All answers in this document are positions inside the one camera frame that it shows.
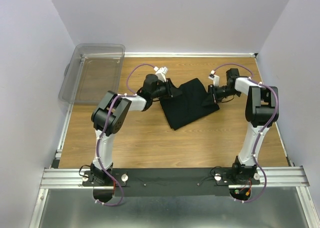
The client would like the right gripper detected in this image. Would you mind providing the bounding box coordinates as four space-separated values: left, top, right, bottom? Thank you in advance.
201 84 240 107

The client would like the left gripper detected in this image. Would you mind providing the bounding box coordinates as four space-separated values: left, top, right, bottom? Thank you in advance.
151 78 183 100

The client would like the black t-shirt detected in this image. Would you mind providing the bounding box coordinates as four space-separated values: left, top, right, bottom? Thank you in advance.
160 78 220 130

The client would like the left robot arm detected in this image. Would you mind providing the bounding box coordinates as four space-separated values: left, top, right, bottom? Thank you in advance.
90 74 183 186

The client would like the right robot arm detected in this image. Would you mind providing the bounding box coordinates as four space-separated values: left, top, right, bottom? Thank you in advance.
202 68 279 185

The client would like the clear plastic bin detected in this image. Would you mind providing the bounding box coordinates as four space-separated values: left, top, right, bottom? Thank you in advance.
58 43 125 105

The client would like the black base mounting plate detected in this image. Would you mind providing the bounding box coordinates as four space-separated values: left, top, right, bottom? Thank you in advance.
79 166 260 198

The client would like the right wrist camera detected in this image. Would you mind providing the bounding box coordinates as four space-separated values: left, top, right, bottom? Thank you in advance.
208 72 220 87

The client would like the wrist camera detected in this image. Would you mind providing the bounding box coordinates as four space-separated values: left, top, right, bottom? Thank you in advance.
153 66 168 82
208 72 220 87

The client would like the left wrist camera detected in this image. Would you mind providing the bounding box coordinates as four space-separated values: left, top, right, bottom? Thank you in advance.
153 66 168 82

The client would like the aluminium front frame rail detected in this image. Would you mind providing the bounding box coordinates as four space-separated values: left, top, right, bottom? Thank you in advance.
30 166 320 228

